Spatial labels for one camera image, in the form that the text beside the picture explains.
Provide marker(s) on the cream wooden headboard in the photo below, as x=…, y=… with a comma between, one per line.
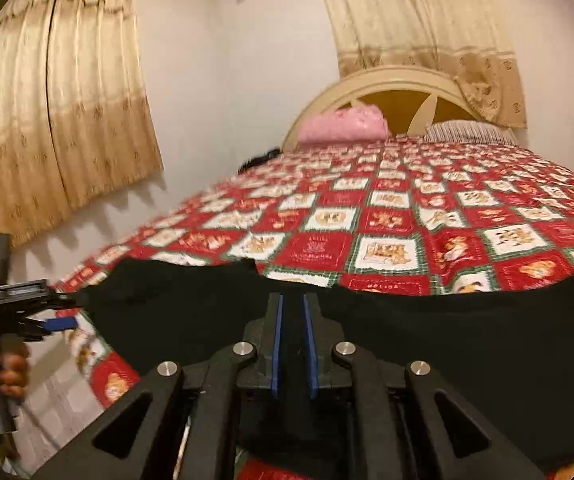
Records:
x=392, y=77

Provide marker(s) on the dark object beside bed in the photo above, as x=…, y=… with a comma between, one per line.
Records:
x=259, y=159

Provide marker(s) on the long golden patterned curtain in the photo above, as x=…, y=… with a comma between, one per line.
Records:
x=67, y=85

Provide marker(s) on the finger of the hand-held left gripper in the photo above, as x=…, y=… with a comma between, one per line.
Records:
x=62, y=324
x=64, y=301

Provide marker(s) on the red checkered printed blanket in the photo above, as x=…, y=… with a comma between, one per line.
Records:
x=392, y=195

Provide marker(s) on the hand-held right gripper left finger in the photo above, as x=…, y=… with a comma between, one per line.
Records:
x=277, y=340

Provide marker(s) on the striped pillow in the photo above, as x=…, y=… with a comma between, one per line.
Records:
x=467, y=131

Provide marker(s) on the black pants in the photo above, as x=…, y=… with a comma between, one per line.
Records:
x=467, y=340

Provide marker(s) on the pink pillow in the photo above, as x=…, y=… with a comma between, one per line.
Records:
x=342, y=125

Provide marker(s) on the short beige patterned curtain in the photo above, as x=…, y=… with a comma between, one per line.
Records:
x=407, y=10

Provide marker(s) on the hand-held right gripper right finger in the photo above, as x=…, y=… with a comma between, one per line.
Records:
x=311, y=340

